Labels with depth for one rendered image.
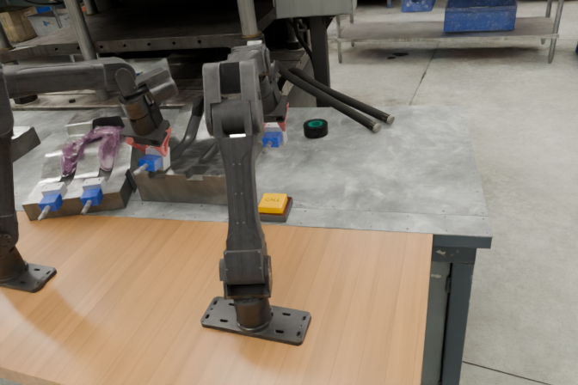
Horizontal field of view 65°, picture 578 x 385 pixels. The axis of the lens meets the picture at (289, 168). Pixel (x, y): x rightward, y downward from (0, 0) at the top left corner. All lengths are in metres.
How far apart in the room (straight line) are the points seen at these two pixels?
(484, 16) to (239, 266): 4.06
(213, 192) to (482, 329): 1.20
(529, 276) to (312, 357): 1.50
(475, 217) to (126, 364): 0.78
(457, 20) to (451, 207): 3.59
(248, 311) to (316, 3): 1.29
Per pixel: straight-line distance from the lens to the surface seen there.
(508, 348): 1.92
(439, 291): 1.26
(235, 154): 0.77
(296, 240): 1.05
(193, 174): 1.24
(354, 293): 0.92
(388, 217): 1.09
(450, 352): 1.42
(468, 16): 4.62
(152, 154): 1.22
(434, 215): 1.11
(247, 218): 0.78
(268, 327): 0.86
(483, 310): 2.02
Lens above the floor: 1.46
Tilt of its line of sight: 30 degrees down
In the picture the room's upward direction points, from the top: 7 degrees counter-clockwise
